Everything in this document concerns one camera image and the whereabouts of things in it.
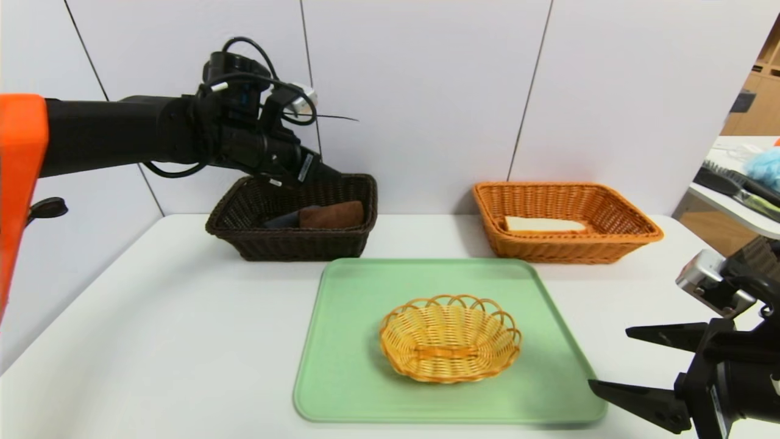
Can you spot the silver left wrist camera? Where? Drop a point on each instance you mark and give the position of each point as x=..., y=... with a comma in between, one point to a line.
x=303, y=97

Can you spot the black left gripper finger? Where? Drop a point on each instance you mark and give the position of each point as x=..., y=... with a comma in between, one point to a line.
x=326, y=175

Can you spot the white side table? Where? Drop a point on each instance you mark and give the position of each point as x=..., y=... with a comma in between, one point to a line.
x=728, y=149

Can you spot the dark grey towel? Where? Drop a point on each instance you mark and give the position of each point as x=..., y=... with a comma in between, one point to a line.
x=283, y=221

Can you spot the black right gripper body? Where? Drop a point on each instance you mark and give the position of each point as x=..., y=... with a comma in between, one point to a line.
x=705, y=377

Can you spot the large orange wicker basket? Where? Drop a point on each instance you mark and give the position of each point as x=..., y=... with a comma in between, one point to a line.
x=560, y=244

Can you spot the light blue fluffy item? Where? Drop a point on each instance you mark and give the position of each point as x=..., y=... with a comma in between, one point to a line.
x=766, y=169

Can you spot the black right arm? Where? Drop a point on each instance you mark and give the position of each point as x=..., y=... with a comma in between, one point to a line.
x=762, y=378

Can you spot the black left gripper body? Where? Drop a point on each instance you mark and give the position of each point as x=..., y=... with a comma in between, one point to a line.
x=304, y=167

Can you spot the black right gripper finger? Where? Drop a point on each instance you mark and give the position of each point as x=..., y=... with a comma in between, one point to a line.
x=640, y=402
x=670, y=337

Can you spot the white bread slice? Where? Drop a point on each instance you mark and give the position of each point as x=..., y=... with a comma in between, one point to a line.
x=542, y=224

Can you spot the light green plastic tray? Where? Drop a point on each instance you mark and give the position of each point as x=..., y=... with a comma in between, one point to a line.
x=548, y=378

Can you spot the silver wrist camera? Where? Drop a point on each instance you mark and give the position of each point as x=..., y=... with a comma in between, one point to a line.
x=710, y=280
x=303, y=97

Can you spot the dark wicker chair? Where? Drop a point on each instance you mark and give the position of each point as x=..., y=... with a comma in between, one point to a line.
x=769, y=244

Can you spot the brown towel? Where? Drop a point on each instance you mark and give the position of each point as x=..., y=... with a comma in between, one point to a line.
x=332, y=216

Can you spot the small dark box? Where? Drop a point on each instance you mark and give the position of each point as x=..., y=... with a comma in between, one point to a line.
x=741, y=102

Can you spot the small yellow wicker basket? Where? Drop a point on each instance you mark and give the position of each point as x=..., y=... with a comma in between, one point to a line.
x=451, y=341

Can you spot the black and orange left arm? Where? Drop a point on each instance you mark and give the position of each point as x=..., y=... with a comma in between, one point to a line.
x=109, y=134

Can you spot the black bristle brush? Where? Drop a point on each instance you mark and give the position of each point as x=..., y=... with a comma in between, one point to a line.
x=719, y=180

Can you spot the dark brown wicker basket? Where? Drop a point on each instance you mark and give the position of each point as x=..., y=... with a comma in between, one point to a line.
x=292, y=244

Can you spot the brown wood panel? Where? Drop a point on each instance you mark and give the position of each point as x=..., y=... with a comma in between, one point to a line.
x=713, y=228

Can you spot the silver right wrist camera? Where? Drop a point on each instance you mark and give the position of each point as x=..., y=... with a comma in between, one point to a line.
x=710, y=280

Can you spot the wooden cabinet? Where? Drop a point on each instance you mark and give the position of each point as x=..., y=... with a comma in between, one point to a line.
x=762, y=110

